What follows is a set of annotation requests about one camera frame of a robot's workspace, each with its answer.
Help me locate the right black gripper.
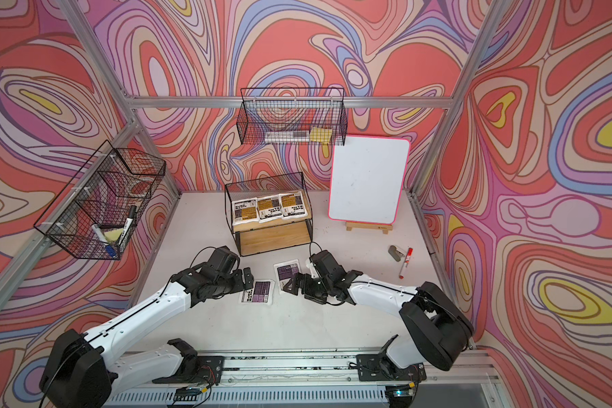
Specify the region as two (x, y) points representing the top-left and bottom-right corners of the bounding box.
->
(285, 273), (333, 304)

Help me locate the yellow sponge in back basket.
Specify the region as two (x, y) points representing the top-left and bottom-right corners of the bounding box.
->
(309, 127), (333, 145)

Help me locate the yellow sponge in left basket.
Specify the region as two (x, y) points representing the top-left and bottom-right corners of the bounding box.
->
(104, 228), (124, 245)

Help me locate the left wall wire basket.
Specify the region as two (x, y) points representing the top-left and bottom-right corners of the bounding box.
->
(34, 141), (167, 261)

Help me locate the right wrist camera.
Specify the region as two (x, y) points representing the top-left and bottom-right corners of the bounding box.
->
(306, 258), (321, 279)

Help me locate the back wall wire basket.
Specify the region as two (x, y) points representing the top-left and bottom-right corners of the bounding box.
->
(236, 86), (348, 146)

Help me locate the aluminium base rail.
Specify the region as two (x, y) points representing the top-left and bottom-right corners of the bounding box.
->
(105, 348), (511, 407)

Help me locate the grey whiteboard eraser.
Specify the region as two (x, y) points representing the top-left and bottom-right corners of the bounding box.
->
(388, 245), (406, 262)

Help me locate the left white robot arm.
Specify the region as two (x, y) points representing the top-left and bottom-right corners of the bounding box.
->
(39, 246), (254, 407)

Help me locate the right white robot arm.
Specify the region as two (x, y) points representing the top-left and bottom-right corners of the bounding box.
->
(278, 250), (475, 384)

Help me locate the wall wire basket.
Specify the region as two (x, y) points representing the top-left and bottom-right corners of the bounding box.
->
(236, 86), (348, 146)
(34, 141), (167, 261)

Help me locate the small wooden easel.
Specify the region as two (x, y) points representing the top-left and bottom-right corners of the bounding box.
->
(345, 221), (394, 235)

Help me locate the purple coffee bag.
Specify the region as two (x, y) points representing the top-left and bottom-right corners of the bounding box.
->
(240, 280), (275, 306)
(273, 259), (302, 292)

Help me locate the pink-framed whiteboard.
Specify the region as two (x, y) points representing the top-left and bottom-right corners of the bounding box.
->
(328, 135), (410, 225)

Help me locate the yellow sponge in basket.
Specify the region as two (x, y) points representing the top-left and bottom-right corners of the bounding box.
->
(104, 228), (124, 245)
(309, 127), (333, 145)

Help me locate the blue-capped marker in basket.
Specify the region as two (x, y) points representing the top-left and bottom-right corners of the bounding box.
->
(92, 224), (117, 258)

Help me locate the red whiteboard marker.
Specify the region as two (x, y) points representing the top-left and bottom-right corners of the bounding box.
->
(399, 248), (413, 280)

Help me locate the two-tier wooden wire shelf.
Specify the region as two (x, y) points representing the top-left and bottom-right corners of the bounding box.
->
(224, 172), (314, 257)

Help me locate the black marker in left basket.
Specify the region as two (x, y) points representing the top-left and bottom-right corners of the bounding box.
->
(118, 205), (137, 245)

